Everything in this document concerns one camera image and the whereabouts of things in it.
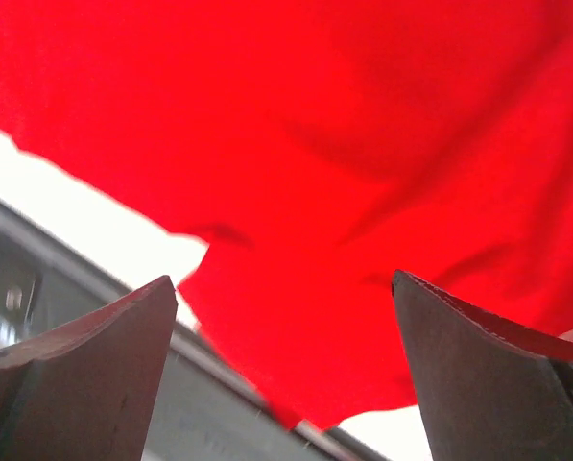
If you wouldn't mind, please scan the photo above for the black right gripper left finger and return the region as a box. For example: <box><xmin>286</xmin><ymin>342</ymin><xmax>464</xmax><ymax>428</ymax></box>
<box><xmin>0</xmin><ymin>276</ymin><xmax>177</xmax><ymax>460</ymax></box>

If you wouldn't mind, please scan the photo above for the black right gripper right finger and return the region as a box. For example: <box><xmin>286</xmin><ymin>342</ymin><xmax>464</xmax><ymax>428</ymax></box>
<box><xmin>393</xmin><ymin>271</ymin><xmax>573</xmax><ymax>461</ymax></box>

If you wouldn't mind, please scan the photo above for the red t-shirt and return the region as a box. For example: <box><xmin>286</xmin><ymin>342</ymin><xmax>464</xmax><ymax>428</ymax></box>
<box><xmin>0</xmin><ymin>1</ymin><xmax>573</xmax><ymax>429</ymax></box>

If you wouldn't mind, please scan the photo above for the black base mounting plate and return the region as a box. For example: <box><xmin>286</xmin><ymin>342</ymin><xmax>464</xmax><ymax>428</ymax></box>
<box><xmin>0</xmin><ymin>202</ymin><xmax>383</xmax><ymax>460</ymax></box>

